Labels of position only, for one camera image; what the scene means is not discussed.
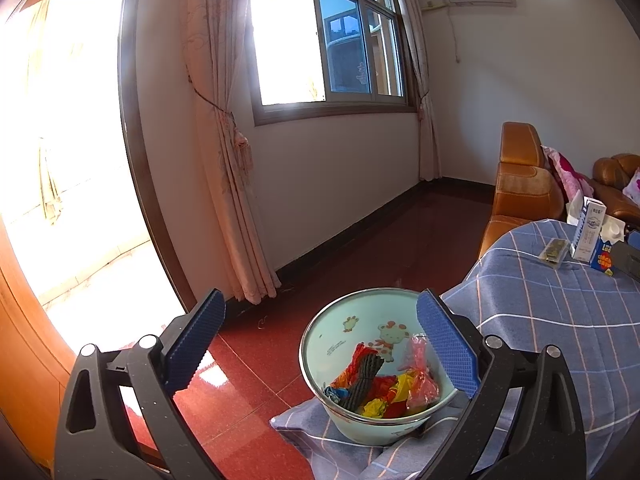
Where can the blue plaid blanket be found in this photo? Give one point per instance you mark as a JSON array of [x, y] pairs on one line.
[[550, 310]]

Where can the pink and white long pillow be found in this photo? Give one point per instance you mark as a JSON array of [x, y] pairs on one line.
[[565, 172]]

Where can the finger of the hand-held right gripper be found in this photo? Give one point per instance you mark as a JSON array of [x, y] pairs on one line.
[[630, 260]]

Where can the orange snack wrapper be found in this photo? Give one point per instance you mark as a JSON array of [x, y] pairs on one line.
[[352, 365]]

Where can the dark wooden door frame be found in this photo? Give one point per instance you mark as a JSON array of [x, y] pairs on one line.
[[135, 135]]

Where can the pink translucent plastic bag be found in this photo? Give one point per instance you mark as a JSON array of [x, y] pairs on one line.
[[422, 385]]

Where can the white crumpled tissue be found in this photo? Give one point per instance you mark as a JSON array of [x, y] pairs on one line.
[[575, 210]]

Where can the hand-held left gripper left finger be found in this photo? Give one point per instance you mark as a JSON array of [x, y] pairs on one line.
[[192, 347]]

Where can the blue wrapper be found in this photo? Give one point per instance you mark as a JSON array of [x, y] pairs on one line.
[[332, 392]]

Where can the black ribbed wrapper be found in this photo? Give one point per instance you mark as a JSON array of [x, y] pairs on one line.
[[362, 380]]

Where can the pink and white square pillow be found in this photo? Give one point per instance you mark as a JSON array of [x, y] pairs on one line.
[[634, 187]]

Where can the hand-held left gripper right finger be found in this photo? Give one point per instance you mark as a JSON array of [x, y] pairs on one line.
[[450, 347]]

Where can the sliding glass window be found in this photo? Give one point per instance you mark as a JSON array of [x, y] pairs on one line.
[[350, 35]]

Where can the white milk carton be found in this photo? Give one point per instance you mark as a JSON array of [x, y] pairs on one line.
[[587, 235]]

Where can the blue and white drink carton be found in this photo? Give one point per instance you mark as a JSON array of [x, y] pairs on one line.
[[605, 260]]

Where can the dry stick bundle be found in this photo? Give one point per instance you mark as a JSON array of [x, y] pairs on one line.
[[50, 190]]

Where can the narrow pink tied curtain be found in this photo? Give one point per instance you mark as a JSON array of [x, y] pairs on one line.
[[420, 60]]

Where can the yellow wrapper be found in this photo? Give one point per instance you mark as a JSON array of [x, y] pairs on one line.
[[375, 406]]

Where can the orange leather armchair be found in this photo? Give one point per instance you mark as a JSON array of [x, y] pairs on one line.
[[520, 185]]

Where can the light blue cartoon waste bin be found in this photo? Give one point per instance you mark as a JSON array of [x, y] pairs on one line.
[[330, 340]]

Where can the orange wooden door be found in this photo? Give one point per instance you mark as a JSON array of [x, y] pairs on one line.
[[25, 350]]

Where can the long pink tied curtain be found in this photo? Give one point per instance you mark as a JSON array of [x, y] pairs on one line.
[[225, 160]]

